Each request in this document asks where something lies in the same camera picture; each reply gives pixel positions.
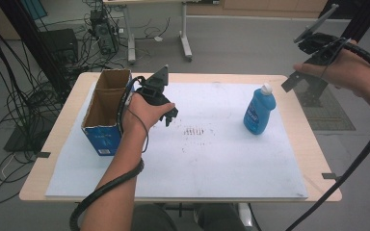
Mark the white table mat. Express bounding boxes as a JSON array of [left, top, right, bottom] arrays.
[[44, 81, 309, 200]]

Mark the white desk frame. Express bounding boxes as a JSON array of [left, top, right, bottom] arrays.
[[102, 0, 221, 64]]

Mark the person's leg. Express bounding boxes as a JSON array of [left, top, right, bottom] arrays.
[[194, 203, 249, 231], [130, 204, 178, 231]]

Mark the wooden cabinet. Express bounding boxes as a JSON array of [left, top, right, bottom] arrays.
[[186, 0, 329, 18]]

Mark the person's right hand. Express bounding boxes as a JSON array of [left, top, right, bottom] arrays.
[[292, 39, 370, 99]]

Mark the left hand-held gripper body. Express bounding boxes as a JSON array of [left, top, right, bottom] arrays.
[[134, 64, 179, 121]]

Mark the dark grey floor mat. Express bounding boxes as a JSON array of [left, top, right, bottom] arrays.
[[290, 78, 357, 132]]

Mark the blue cardboard box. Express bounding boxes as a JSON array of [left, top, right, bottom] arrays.
[[81, 68, 134, 157]]

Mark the black box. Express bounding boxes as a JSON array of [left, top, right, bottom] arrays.
[[40, 28, 80, 64]]

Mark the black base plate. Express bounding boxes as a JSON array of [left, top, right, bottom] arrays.
[[3, 123, 51, 153]]

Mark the person's left hand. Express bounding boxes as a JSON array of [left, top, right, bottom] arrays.
[[121, 92, 176, 138]]

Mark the tangle of black cables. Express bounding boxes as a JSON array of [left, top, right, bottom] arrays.
[[0, 0, 91, 206]]

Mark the black corrugated cable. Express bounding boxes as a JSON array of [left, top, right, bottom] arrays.
[[69, 75, 147, 231], [284, 39, 370, 231]]

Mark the blue detergent bottle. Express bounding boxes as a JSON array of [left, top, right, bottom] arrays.
[[243, 82, 277, 136]]

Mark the black metal post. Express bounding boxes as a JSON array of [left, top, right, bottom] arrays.
[[0, 0, 66, 94], [297, 0, 370, 109]]

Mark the person's right leg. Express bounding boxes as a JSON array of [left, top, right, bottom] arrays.
[[194, 203, 249, 231]]

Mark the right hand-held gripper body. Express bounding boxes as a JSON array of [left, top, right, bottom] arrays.
[[293, 3, 350, 67]]

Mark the black computer tower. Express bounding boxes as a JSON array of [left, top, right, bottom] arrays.
[[90, 9, 119, 56]]

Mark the thin black cord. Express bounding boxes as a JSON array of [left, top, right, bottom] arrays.
[[126, 107, 150, 154], [320, 38, 348, 80]]

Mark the person's left leg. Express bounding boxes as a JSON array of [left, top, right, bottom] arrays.
[[130, 204, 178, 231]]

